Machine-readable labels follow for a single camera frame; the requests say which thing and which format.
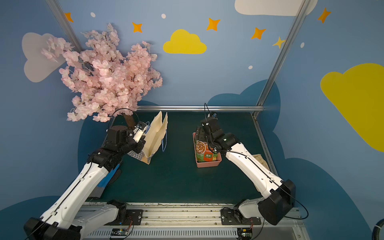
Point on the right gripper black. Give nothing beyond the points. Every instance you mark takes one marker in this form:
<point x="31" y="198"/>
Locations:
<point x="202" y="133"/>

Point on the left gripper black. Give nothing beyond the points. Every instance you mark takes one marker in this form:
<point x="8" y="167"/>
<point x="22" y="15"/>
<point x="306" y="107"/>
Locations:
<point x="137" y="143"/>

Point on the green soup packet red label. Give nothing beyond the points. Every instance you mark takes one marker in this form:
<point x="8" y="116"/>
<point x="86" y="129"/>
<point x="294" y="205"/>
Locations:
<point x="203" y="153"/>

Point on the cream checkered paper bag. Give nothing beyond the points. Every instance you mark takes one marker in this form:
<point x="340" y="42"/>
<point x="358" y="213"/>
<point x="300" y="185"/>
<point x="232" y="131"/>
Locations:
<point x="155" y="138"/>

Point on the pink plastic tray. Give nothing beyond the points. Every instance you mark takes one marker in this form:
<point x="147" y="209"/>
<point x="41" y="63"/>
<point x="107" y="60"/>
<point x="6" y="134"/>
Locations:
<point x="206" y="164"/>

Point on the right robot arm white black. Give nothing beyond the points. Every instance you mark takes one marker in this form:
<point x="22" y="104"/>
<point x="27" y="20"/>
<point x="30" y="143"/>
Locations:
<point x="278" y="196"/>

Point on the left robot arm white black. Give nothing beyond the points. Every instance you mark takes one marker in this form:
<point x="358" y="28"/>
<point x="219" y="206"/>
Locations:
<point x="58" y="222"/>

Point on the beige glove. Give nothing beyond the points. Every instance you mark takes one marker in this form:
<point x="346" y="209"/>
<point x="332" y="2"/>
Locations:
<point x="260" y="159"/>

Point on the blue glove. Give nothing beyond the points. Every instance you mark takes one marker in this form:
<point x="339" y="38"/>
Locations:
<point x="105" y="182"/>

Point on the pink cherry blossom tree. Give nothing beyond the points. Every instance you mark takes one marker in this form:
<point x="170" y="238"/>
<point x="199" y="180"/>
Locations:
<point x="106" y="83"/>

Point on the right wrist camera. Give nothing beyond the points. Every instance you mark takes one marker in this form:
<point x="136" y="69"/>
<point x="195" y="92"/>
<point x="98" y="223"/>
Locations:
<point x="212" y="115"/>

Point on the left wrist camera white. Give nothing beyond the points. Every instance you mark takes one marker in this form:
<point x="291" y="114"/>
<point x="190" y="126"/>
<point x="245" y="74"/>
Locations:
<point x="140" y="129"/>

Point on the horizontal aluminium frame bar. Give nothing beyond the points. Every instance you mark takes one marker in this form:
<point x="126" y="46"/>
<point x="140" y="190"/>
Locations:
<point x="201" y="108"/>

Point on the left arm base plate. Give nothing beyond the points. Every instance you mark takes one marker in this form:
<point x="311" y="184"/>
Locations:
<point x="132" y="216"/>

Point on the aluminium rail base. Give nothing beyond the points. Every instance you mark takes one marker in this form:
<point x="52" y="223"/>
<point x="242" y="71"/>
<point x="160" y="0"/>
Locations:
<point x="183" y="220"/>

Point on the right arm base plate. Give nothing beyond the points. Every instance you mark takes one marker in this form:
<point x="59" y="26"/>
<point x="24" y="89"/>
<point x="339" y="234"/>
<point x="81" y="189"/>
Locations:
<point x="234" y="217"/>

